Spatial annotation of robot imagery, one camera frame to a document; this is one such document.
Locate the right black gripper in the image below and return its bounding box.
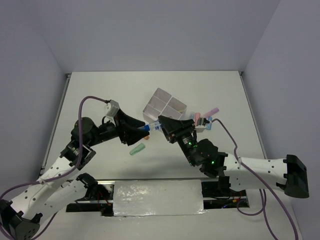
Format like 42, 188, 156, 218
157, 115, 197, 166

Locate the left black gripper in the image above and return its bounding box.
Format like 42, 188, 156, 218
87, 108, 150, 147

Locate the blue white glue tube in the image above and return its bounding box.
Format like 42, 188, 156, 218
140, 120, 163, 132

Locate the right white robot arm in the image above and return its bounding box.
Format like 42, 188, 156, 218
158, 115, 310, 199

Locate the green highlighter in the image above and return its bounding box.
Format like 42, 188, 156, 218
129, 143, 146, 156

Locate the white compartment organizer box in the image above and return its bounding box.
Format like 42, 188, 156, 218
142, 88, 187, 123

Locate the light blue highlighter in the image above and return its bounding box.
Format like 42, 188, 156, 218
188, 111, 195, 120

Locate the pink highlighter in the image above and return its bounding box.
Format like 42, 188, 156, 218
194, 112, 201, 126

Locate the blue usb-like highlighter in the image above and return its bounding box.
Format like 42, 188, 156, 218
206, 116, 213, 131

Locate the purple highlighter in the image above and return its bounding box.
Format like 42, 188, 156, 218
202, 107, 220, 118

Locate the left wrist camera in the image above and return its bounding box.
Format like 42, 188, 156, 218
104, 100, 120, 120

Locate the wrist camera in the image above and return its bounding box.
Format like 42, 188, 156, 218
195, 117, 209, 133
104, 100, 120, 120

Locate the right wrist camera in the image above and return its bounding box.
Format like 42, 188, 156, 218
195, 117, 209, 133

